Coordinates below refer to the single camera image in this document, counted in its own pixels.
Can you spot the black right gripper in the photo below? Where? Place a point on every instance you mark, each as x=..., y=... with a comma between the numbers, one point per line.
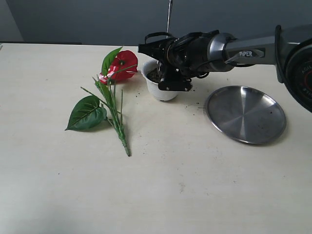
x=180, y=60

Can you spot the stainless steel spork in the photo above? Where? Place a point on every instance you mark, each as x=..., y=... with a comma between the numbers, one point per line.
x=168, y=19

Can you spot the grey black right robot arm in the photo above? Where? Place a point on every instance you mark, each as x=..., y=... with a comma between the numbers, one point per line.
x=289, y=50

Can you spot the dark soil in pot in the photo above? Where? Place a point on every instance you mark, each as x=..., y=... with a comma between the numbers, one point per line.
x=154, y=76

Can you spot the white plastic flower pot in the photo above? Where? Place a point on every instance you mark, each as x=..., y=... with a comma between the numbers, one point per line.
x=152, y=86

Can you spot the red artificial flower with leaves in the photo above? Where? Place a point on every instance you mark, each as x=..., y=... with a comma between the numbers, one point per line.
x=117, y=66

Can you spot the round stainless steel plate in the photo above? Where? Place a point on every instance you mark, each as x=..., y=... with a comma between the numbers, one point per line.
x=245, y=114

